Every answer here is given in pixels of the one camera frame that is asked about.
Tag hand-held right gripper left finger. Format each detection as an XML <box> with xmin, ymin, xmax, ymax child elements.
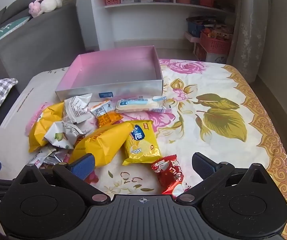
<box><xmin>12</xmin><ymin>154</ymin><xmax>111</xmax><ymax>205</ymax></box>

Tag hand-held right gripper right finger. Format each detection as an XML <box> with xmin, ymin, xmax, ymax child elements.
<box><xmin>176</xmin><ymin>152</ymin><xmax>271</xmax><ymax>205</ymax></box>

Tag large orange-yellow snack packet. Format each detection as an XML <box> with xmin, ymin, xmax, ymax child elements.
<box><xmin>69</xmin><ymin>122</ymin><xmax>134</xmax><ymax>168</ymax></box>

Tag white snack packet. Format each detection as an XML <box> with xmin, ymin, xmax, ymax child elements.
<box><xmin>59</xmin><ymin>121</ymin><xmax>87</xmax><ymax>140</ymax></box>
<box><xmin>64</xmin><ymin>93</ymin><xmax>93</xmax><ymax>124</ymax></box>
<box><xmin>44</xmin><ymin>124</ymin><xmax>74</xmax><ymax>151</ymax></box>

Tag small orange white packet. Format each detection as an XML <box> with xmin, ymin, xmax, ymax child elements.
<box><xmin>90</xmin><ymin>99</ymin><xmax>124</xmax><ymax>128</ymax></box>

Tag yellow snack packet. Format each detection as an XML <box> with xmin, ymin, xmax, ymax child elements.
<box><xmin>28</xmin><ymin>102</ymin><xmax>65</xmax><ymax>153</ymax></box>

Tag yellow cracker packet blue label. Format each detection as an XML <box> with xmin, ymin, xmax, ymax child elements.
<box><xmin>122</xmin><ymin>120</ymin><xmax>162</xmax><ymax>166</ymax></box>

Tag pink wafer packet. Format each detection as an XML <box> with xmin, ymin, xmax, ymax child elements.
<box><xmin>25</xmin><ymin>102</ymin><xmax>51</xmax><ymax>137</ymax></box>

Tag clear cake packet blue label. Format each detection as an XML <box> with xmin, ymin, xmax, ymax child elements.
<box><xmin>115</xmin><ymin>95</ymin><xmax>171</xmax><ymax>113</ymax></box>

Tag pink cardboard box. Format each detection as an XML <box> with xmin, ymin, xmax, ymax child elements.
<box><xmin>55</xmin><ymin>45</ymin><xmax>164</xmax><ymax>103</ymax></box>

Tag floral printed cloth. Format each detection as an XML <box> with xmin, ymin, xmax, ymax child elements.
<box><xmin>0</xmin><ymin>59</ymin><xmax>287</xmax><ymax>239</ymax></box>

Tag decorated white box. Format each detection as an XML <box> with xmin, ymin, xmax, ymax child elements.
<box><xmin>193</xmin><ymin>42</ymin><xmax>227</xmax><ymax>64</ymax></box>

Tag pink laundry basket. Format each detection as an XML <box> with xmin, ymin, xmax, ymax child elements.
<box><xmin>200</xmin><ymin>30</ymin><xmax>232</xmax><ymax>55</ymax></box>

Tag pink tray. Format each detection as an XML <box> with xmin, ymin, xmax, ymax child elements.
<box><xmin>184</xmin><ymin>31</ymin><xmax>202</xmax><ymax>44</ymax></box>

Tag grey sofa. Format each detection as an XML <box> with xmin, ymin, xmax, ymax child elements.
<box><xmin>0</xmin><ymin>0</ymin><xmax>86</xmax><ymax>95</ymax></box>

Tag blue storage box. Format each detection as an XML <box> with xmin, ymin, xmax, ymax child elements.
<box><xmin>187</xmin><ymin>17</ymin><xmax>205</xmax><ymax>37</ymax></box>

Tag teal cushion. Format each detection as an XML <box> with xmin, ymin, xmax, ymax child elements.
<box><xmin>0</xmin><ymin>16</ymin><xmax>31</xmax><ymax>53</ymax></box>

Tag patterned sheer curtain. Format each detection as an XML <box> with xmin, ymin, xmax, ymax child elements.
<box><xmin>227</xmin><ymin>0</ymin><xmax>275</xmax><ymax>83</ymax></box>

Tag white bookshelf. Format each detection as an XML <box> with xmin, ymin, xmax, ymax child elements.
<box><xmin>89</xmin><ymin>0</ymin><xmax>241</xmax><ymax>52</ymax></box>

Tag pink white plush toy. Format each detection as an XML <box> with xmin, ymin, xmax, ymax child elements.
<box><xmin>29</xmin><ymin>0</ymin><xmax>63</xmax><ymax>18</ymax></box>

